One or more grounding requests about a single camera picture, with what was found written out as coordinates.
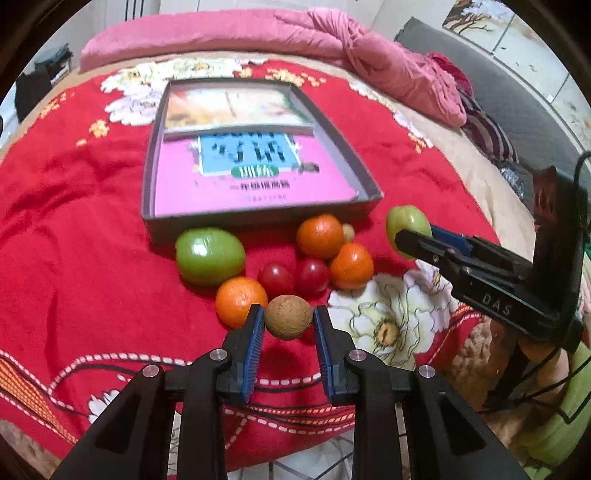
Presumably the wall painting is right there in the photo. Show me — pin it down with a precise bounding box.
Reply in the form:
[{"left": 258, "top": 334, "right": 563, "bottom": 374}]
[{"left": 442, "top": 0, "right": 514, "bottom": 48}]

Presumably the small green apple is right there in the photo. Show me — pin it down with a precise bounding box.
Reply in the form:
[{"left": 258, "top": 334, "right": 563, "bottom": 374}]
[{"left": 386, "top": 205, "right": 433, "bottom": 260}]

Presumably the small tan longan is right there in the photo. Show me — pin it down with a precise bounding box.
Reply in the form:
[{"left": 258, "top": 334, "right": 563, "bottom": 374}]
[{"left": 342, "top": 223, "right": 356, "bottom": 243}]

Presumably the grey shallow cardboard box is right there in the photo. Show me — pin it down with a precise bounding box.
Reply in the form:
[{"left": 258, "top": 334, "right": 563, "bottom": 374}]
[{"left": 140, "top": 78, "right": 384, "bottom": 243}]

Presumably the brown longan fruit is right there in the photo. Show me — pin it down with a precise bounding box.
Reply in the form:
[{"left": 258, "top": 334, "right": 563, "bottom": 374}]
[{"left": 263, "top": 295, "right": 314, "bottom": 341}]

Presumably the grey headboard cushion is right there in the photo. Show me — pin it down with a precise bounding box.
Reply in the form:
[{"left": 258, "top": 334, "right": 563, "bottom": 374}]
[{"left": 394, "top": 17, "right": 581, "bottom": 175}]

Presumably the sunflower cover book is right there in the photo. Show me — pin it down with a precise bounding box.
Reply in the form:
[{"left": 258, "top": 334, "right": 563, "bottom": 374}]
[{"left": 163, "top": 87, "right": 314, "bottom": 140}]

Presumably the orange tangerine front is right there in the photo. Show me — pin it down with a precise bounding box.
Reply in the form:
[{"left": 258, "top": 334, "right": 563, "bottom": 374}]
[{"left": 214, "top": 276, "right": 269, "bottom": 329}]

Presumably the pink quilt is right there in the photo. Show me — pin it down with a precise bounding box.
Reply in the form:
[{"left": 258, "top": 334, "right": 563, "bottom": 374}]
[{"left": 79, "top": 7, "right": 467, "bottom": 127}]

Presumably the orange tangerine back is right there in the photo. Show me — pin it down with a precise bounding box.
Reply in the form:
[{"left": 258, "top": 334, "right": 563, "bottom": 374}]
[{"left": 295, "top": 214, "right": 344, "bottom": 260}]

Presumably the large green fruit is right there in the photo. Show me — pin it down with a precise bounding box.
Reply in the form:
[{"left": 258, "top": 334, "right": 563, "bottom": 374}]
[{"left": 175, "top": 227, "right": 245, "bottom": 286}]

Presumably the red cherry tomato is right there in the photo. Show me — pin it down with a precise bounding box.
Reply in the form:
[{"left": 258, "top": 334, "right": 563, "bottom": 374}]
[
  {"left": 294, "top": 258, "right": 331, "bottom": 298},
  {"left": 257, "top": 262, "right": 294, "bottom": 299}
]

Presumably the black clothing pile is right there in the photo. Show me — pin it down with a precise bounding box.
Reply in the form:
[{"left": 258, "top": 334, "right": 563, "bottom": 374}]
[{"left": 15, "top": 67, "right": 52, "bottom": 122}]

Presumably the pink workbook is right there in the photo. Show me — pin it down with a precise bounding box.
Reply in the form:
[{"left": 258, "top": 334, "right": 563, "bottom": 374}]
[{"left": 154, "top": 133, "right": 356, "bottom": 217}]

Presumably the striped pillow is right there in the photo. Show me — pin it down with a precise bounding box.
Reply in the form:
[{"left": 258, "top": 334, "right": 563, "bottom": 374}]
[{"left": 460, "top": 91, "right": 519, "bottom": 164}]

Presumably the orange tangerine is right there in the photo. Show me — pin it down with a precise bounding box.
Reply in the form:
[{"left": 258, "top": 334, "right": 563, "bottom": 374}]
[
  {"left": 295, "top": 214, "right": 344, "bottom": 260},
  {"left": 329, "top": 243, "right": 374, "bottom": 290},
  {"left": 214, "top": 276, "right": 269, "bottom": 329}
]

